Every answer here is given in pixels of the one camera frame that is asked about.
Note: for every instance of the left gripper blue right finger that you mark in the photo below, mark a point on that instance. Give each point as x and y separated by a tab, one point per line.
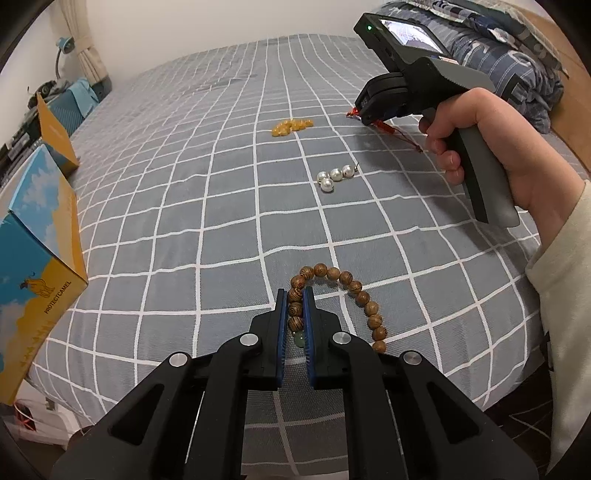
404	418

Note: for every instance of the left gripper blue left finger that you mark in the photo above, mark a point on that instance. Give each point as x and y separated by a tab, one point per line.
186	419

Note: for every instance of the cream sleeve right forearm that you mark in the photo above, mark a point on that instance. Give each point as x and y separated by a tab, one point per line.
560	274

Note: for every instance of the person right hand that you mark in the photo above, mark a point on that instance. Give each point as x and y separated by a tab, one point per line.
542	182

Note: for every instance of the folded blue grey quilt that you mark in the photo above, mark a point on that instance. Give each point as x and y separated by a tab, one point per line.
497	39

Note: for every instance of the white pearl earrings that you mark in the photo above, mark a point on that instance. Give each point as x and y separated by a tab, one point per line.
326	179

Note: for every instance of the wooden headboard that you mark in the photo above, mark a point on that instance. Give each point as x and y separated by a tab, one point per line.
571	117

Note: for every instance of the blue yellow cardboard box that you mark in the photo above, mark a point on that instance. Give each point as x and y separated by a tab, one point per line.
42	267

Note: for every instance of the grey checked bed sheet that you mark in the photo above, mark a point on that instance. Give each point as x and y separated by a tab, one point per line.
197	201

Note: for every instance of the black clutter on suitcases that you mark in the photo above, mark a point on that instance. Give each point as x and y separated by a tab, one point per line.
29	130

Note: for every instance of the teal suitcase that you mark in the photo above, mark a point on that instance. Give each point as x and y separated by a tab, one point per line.
71	102

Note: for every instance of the beige left curtain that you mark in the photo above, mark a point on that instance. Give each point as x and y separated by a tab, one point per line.
75	16

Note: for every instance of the blue desk lamp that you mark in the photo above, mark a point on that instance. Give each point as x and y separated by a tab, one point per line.
65	45

